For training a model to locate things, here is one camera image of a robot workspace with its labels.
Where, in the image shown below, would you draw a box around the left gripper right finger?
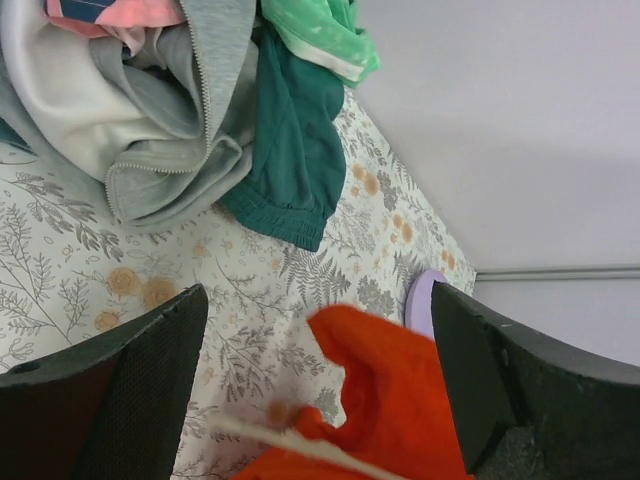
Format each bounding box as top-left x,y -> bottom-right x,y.
431,283 -> 639,479

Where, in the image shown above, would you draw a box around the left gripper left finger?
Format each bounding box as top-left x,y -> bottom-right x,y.
1,284 -> 208,479

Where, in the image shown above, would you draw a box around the orange shorts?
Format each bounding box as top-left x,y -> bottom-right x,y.
212,302 -> 476,480

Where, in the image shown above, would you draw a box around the dark teal cloth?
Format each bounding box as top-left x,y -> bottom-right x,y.
220,25 -> 346,252

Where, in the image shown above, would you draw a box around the pink patterned cloth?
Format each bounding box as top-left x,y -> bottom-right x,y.
44,0 -> 186,38

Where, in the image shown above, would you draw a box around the light green patterned cloth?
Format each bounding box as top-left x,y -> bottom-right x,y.
261,0 -> 380,88

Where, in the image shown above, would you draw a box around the purple plate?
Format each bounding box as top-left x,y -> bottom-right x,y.
403,269 -> 447,339

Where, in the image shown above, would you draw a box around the floral table mat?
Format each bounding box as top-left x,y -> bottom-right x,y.
1,94 -> 476,479

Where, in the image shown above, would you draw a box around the grey zip hoodie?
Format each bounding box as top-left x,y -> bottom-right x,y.
1,1 -> 258,231

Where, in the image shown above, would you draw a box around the aluminium frame rail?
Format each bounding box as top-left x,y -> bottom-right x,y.
476,266 -> 639,282

